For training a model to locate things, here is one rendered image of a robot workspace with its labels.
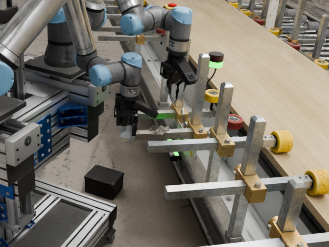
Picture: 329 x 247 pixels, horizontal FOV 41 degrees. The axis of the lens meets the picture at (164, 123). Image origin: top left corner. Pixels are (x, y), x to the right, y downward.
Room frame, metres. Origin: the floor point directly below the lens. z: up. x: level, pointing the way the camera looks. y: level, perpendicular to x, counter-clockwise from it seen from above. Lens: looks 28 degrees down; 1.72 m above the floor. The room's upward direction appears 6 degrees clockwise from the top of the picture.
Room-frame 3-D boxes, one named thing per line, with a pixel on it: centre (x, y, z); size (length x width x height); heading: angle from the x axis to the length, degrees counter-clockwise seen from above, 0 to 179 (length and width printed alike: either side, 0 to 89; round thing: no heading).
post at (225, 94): (1.38, -0.20, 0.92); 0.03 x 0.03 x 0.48; 16
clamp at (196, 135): (1.60, -0.14, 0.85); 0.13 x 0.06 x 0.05; 16
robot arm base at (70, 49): (1.73, 0.45, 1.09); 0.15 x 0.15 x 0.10
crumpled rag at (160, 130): (1.54, 0.02, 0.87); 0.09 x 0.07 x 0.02; 106
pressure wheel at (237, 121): (1.63, -0.28, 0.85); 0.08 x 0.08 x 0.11
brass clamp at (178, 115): (1.84, -0.06, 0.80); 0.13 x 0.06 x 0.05; 16
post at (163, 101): (2.11, 0.02, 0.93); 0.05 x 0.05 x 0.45; 16
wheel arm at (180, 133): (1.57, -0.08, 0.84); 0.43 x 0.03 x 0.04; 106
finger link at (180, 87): (1.59, -0.03, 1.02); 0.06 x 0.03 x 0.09; 36
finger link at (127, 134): (1.49, 0.14, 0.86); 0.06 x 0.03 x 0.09; 106
